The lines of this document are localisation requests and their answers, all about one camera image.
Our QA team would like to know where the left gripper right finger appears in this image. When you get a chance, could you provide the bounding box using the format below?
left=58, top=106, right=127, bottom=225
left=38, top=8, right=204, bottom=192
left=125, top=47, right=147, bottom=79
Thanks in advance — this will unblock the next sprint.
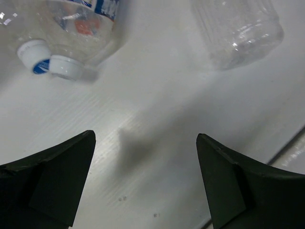
left=196, top=134, right=305, bottom=229

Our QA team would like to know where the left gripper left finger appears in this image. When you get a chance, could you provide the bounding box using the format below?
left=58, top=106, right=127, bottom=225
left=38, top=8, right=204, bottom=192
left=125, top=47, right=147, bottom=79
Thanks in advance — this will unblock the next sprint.
left=0, top=130, right=96, bottom=229

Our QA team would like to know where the clear ribbed bottle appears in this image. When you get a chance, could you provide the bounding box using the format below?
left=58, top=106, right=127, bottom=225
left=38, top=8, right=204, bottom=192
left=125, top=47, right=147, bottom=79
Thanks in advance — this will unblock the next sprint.
left=192, top=0, right=284, bottom=71

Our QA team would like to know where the blue label clear bottle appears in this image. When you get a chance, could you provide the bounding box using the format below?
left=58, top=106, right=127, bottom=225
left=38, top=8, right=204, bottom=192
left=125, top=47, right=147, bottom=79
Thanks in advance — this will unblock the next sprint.
left=40, top=0, right=120, bottom=80

